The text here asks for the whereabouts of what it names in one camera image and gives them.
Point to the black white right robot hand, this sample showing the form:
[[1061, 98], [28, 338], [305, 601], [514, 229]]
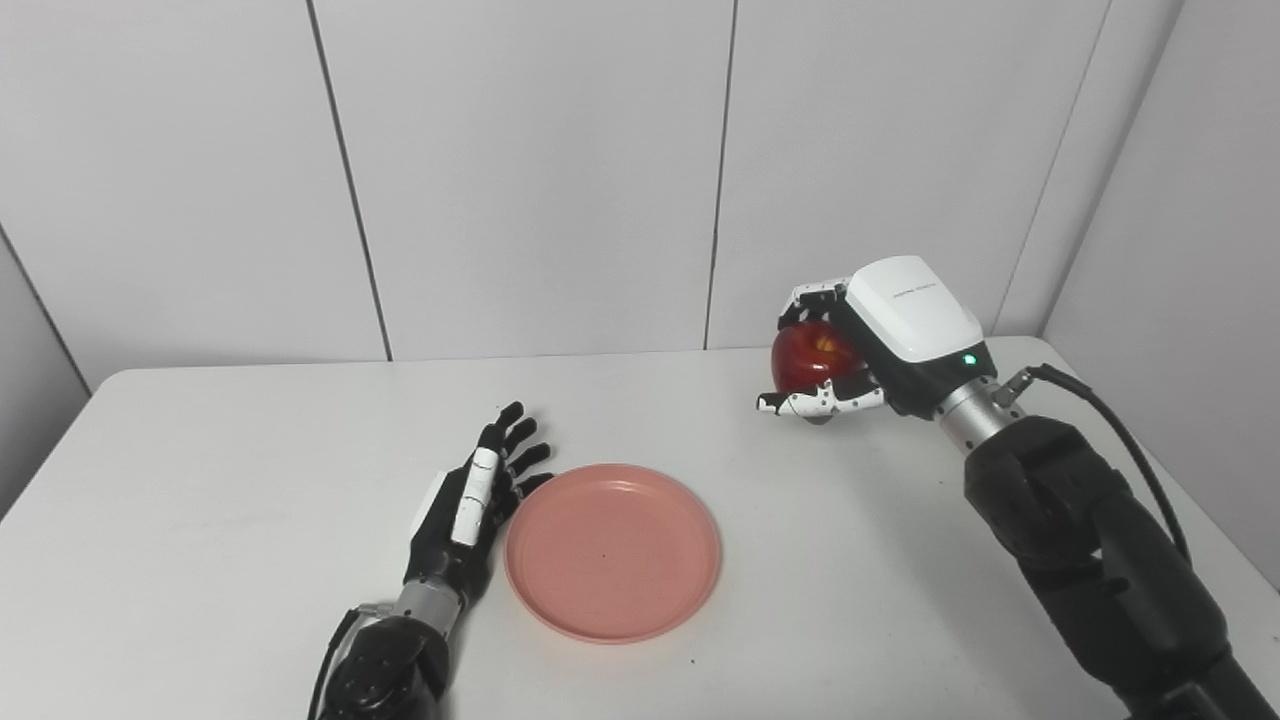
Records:
[[915, 330]]

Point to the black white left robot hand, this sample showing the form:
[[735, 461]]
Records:
[[450, 540]]

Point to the red apple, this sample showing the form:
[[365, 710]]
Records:
[[800, 360]]

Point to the pink round plate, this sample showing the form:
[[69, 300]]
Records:
[[612, 552]]

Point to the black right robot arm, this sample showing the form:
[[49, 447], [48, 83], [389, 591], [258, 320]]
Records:
[[1100, 540]]

